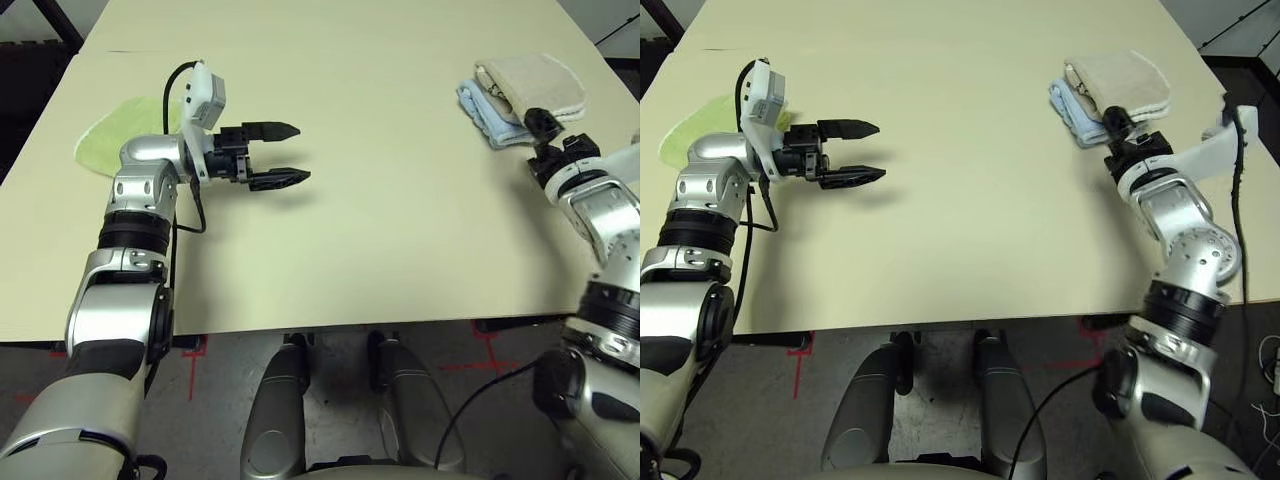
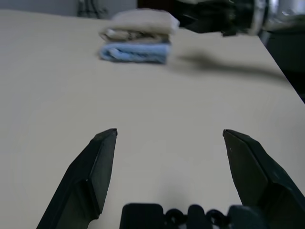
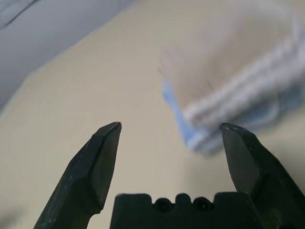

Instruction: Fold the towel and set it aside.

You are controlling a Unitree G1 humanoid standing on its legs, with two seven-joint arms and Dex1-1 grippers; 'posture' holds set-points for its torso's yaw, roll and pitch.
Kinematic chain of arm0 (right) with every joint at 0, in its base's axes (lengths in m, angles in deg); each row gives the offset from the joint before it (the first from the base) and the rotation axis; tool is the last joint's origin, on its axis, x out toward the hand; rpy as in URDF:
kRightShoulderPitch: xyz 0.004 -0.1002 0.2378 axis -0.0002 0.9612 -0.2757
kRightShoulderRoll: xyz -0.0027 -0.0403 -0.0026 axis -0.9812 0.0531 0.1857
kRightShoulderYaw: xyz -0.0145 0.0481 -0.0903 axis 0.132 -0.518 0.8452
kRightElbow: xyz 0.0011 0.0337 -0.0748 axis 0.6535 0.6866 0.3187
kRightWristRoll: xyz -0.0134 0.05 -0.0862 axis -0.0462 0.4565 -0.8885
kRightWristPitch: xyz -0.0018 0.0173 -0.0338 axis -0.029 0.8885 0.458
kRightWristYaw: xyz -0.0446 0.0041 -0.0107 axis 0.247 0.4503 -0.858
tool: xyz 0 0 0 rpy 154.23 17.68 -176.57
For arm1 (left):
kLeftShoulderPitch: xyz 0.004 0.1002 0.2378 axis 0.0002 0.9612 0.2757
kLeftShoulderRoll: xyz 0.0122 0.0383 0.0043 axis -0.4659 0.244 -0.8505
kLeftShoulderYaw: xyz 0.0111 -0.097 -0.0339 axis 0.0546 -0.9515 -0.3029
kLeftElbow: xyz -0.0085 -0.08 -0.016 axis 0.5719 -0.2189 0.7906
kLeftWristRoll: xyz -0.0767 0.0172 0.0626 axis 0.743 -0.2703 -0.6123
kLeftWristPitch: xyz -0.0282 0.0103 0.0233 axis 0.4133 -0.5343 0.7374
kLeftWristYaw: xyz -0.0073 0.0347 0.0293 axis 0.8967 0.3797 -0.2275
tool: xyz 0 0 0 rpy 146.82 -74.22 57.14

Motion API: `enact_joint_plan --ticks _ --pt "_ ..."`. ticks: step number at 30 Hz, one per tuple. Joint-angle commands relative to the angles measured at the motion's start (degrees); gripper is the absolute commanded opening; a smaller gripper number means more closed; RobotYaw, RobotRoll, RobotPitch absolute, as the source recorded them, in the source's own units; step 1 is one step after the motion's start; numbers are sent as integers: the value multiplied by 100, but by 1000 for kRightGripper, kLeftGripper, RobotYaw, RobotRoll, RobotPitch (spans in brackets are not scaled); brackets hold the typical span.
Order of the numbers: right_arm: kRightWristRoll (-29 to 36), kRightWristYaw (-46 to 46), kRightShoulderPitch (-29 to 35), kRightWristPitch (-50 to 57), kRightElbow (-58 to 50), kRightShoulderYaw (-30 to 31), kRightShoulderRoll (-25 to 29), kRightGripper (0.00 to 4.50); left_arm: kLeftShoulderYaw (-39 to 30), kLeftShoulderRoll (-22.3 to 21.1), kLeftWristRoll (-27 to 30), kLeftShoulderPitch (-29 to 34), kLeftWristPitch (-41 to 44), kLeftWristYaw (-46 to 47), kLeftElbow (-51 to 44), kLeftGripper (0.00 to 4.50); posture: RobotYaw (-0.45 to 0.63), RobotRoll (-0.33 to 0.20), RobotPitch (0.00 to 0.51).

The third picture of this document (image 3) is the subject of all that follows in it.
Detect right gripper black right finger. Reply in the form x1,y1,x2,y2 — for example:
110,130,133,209
219,123,305,229

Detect beige towel with white trim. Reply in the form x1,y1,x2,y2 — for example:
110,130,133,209
157,9,305,127

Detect light blue folded towel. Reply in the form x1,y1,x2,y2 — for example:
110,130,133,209
162,78,284,156

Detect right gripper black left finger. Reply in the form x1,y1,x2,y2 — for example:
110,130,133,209
32,121,122,229

